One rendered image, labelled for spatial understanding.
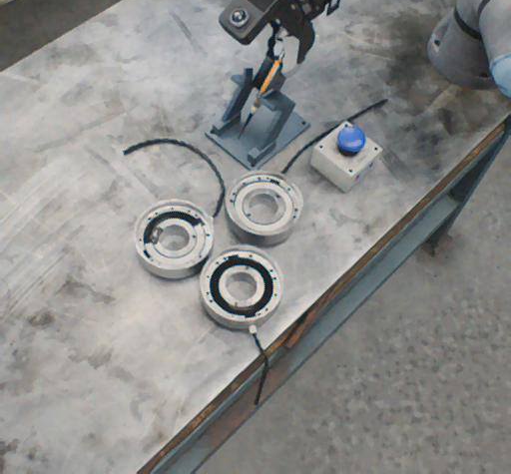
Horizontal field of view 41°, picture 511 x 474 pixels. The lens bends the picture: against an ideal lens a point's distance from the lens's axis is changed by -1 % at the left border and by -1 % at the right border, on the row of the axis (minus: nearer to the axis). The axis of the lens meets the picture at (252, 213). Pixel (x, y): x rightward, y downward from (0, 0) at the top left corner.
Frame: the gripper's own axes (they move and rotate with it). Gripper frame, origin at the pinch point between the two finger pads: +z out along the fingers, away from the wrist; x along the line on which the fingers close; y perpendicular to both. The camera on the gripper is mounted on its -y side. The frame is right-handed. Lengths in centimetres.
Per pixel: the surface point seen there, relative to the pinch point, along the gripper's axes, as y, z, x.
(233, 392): -27, 39, -21
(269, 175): -8.9, 8.7, -8.2
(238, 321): -27.9, 8.2, -20.3
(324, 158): -1.5, 8.0, -11.9
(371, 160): 3.0, 7.9, -16.9
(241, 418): -23, 68, -21
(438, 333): 33, 92, -39
